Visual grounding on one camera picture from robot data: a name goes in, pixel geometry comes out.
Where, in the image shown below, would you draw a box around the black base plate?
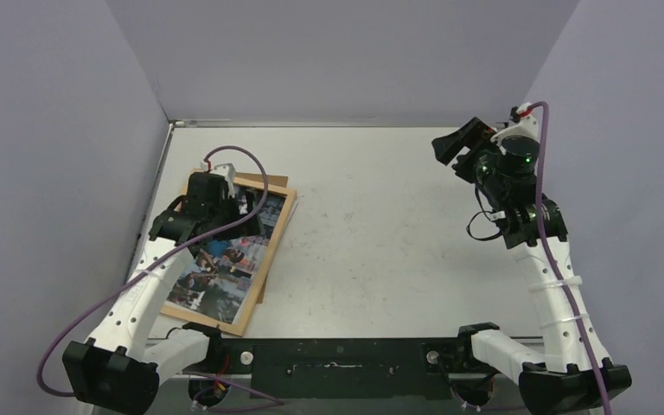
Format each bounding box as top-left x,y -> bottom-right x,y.
191,337 -> 501,407

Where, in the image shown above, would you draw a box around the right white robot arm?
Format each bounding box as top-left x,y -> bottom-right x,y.
431,117 -> 632,414

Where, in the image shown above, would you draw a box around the wooden picture frame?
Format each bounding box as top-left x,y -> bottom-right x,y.
160,176 -> 297,336

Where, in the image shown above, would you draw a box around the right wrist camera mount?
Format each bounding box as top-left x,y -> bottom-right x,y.
489,102 -> 540,145

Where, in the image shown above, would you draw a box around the colour photo print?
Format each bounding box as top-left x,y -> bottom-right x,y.
167,193 -> 286,325

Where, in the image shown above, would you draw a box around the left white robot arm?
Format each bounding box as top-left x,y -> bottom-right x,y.
62,164 -> 248,414

